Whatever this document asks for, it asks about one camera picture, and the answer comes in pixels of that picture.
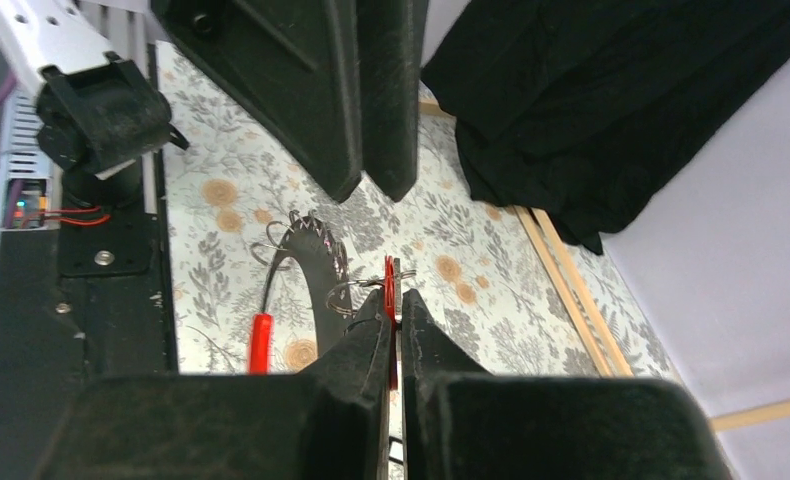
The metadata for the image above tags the wooden rack frame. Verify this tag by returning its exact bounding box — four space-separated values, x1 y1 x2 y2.
418 99 790 433

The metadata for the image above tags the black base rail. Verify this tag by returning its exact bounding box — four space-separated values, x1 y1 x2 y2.
0 148 181 480

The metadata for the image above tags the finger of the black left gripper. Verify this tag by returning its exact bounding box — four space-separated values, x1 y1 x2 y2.
151 0 362 202
356 0 429 202

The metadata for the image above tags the floral table cover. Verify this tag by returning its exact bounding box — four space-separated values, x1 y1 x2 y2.
155 39 675 480

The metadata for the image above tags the metal keyring with red handle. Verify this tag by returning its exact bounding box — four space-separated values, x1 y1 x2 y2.
247 210 416 374

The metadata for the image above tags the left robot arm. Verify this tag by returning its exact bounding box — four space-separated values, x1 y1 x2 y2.
0 0 428 203

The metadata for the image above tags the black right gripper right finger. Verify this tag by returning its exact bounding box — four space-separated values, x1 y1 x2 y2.
401 289 730 479

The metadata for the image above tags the red key tag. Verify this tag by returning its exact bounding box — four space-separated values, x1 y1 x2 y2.
383 255 400 391

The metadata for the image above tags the black garment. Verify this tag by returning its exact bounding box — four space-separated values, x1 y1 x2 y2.
421 0 790 254

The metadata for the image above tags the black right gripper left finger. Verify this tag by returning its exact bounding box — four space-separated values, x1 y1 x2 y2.
34 290 392 479

